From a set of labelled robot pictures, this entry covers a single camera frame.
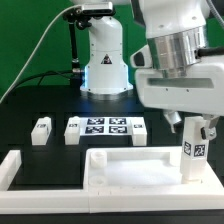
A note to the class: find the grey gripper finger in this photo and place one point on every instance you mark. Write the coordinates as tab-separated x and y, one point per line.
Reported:
173	118
208	131

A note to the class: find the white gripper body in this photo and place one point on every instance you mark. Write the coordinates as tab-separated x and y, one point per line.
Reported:
201	91

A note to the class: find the white desk top tray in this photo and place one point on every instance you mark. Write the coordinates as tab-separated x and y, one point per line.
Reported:
138	167

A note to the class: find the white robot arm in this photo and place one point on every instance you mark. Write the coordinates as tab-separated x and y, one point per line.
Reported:
175	71

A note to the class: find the fiducial marker sheet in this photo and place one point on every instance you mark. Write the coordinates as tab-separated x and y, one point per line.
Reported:
105	126

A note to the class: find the grey camera on stand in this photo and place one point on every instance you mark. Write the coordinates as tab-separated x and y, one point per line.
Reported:
97	9

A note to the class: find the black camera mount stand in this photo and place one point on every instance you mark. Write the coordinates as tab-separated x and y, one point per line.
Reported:
76	21

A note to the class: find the white U-shaped frame fence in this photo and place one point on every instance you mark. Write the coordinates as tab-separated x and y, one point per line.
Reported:
206	195

